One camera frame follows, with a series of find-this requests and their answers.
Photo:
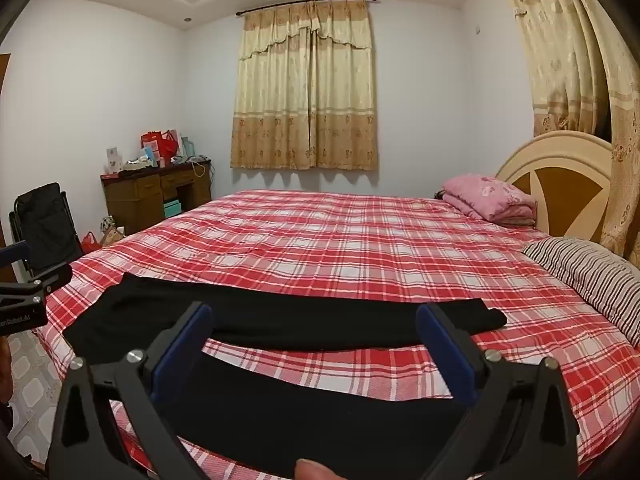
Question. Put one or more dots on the red plastic bag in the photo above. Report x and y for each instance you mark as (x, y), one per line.
(90, 243)

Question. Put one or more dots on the striped pillow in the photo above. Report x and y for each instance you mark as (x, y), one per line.
(595, 275)

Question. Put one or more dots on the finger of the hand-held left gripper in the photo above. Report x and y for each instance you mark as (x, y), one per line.
(11, 252)
(35, 282)

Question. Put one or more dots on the patterned paper bag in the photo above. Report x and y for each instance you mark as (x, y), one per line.
(112, 232)

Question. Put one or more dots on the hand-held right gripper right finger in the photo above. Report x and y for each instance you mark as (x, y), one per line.
(446, 355)

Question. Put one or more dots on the pink folded blanket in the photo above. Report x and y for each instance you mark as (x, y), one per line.
(487, 197)

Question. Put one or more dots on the black folding chair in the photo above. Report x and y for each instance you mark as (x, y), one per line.
(45, 225)

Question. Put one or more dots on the brown wooden desk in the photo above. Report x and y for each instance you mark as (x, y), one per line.
(135, 192)

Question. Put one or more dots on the teal box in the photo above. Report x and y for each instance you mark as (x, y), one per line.
(171, 208)

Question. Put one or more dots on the light blue gift bag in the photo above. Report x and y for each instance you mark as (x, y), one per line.
(187, 149)

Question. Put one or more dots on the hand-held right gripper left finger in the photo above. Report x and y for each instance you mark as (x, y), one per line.
(179, 360)

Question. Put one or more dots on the beige floral side curtain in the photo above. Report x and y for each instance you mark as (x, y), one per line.
(565, 50)

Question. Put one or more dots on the brown wooden door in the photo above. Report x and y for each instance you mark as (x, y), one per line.
(4, 110)

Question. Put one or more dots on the red plaid bed sheet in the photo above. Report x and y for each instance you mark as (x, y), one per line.
(350, 240)

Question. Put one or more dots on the beige window curtain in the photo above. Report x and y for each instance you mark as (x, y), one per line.
(305, 95)

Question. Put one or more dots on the dark curtain rod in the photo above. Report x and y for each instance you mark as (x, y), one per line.
(260, 8)

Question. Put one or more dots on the cream and brown headboard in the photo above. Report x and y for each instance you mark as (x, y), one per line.
(550, 157)

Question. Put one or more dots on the black pants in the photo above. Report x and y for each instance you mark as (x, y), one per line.
(300, 320)

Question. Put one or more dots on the person's right hand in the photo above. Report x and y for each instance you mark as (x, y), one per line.
(317, 470)

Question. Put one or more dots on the white card box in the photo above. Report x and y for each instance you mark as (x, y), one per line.
(113, 160)

